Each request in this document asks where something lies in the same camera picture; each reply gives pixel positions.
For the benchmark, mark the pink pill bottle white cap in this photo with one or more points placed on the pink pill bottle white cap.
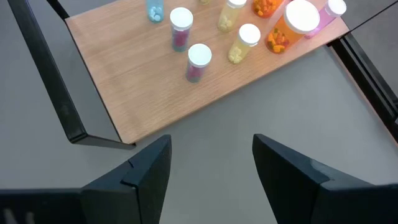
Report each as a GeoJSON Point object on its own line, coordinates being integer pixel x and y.
{"type": "Point", "coordinates": [326, 15]}

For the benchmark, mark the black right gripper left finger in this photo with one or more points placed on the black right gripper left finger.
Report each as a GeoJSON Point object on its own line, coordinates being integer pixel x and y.
{"type": "Point", "coordinates": [140, 186]}

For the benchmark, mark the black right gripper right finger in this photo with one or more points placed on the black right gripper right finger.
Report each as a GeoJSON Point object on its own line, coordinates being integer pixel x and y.
{"type": "Point", "coordinates": [286, 186]}

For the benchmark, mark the black aluminium table frame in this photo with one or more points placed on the black aluminium table frame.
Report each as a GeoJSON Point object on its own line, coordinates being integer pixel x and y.
{"type": "Point", "coordinates": [370, 85]}

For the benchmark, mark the blue pill bottle red pills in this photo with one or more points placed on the blue pill bottle red pills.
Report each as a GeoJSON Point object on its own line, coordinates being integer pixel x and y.
{"type": "Point", "coordinates": [181, 29]}

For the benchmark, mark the small white cap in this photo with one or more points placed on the small white cap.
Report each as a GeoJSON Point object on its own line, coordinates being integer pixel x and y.
{"type": "Point", "coordinates": [155, 11]}

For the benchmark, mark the large white cap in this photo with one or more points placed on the large white cap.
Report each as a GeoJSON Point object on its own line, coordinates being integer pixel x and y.
{"type": "Point", "coordinates": [292, 28]}

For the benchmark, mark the orange pill bottle white cap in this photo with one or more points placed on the orange pill bottle white cap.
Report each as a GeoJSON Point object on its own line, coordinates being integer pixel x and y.
{"type": "Point", "coordinates": [267, 6]}

